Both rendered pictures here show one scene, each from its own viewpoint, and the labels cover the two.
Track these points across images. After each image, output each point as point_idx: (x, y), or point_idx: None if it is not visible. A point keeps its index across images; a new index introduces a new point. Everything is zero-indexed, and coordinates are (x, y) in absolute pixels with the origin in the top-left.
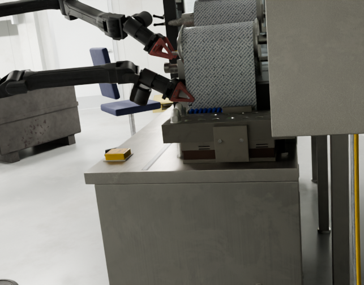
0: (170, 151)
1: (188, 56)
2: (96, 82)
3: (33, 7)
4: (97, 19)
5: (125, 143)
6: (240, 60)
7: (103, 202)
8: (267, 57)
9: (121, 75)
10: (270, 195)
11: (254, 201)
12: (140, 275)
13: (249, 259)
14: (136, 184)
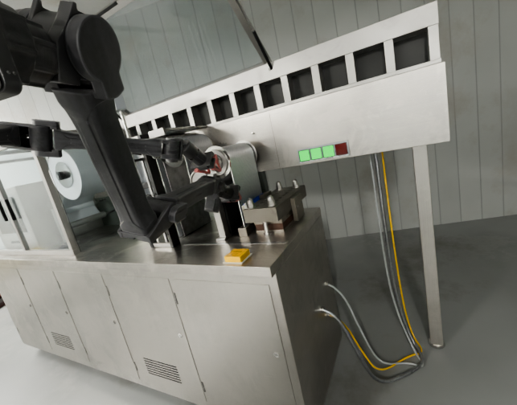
0: (248, 239)
1: (232, 166)
2: (206, 196)
3: None
4: (149, 144)
5: (192, 263)
6: (252, 165)
7: (281, 286)
8: None
9: (218, 185)
10: (318, 227)
11: (317, 233)
12: (302, 330)
13: (322, 270)
14: (289, 255)
